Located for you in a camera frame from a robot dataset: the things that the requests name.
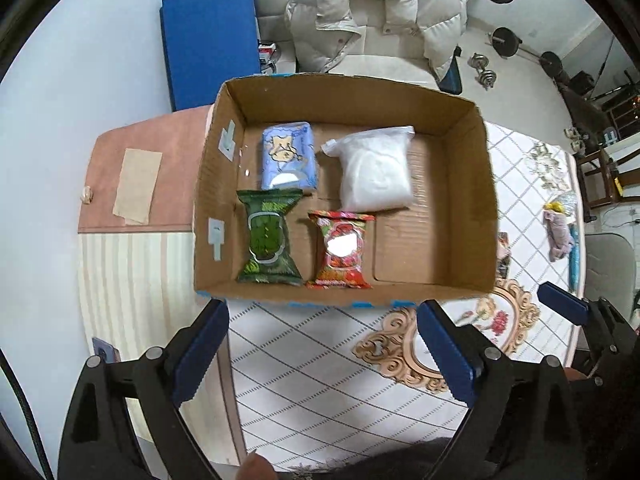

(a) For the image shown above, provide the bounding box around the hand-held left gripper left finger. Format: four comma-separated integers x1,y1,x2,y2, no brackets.
57,299,231,480

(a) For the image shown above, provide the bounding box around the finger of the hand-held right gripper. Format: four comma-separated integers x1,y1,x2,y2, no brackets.
537,282,592,322

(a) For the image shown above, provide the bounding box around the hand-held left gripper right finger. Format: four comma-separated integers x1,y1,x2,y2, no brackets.
416,299,587,480

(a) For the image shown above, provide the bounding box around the person's left hand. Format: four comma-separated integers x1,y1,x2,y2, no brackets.
239,451,277,480

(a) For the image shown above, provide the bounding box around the white plastic chair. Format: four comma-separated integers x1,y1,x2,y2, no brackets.
583,232,637,307

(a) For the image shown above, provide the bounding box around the pink plush toy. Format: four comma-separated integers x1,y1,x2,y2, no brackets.
544,210,576,262

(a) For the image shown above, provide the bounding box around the white patterned tablecloth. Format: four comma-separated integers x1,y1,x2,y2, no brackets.
226,120,587,467

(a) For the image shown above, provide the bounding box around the green wet wipes pack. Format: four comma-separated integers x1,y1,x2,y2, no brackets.
235,188,305,287

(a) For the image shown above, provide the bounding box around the wooden chair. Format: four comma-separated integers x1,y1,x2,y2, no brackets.
574,147,626,208

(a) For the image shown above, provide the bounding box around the dark fuzzy clothing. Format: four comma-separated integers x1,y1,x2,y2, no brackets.
274,436,453,480

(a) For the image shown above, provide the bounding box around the red wet wipes pack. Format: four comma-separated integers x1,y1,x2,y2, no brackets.
305,209,376,290

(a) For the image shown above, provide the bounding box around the brown cardboard box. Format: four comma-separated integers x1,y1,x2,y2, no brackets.
192,74,500,310

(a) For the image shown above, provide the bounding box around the tan paper sheet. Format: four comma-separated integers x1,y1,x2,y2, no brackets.
112,148,164,226

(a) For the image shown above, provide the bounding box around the white plastic bag pack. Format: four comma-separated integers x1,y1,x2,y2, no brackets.
320,125,417,211

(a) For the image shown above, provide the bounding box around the blue cartoon tissue pack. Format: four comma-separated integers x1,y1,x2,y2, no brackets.
259,121,320,192

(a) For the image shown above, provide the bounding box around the chrome dumbbell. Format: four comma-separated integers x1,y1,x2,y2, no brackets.
468,52,497,90

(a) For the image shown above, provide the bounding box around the black barbell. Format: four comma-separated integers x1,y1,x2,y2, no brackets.
486,27,564,77

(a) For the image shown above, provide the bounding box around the white armchair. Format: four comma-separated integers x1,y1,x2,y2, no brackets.
252,0,467,92

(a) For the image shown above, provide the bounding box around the blue folded mat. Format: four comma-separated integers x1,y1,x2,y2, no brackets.
159,0,262,112

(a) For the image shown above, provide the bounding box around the white puffer jacket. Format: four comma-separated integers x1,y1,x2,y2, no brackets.
284,0,469,79

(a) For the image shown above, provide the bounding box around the black cable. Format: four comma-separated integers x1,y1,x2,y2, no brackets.
0,347,55,480

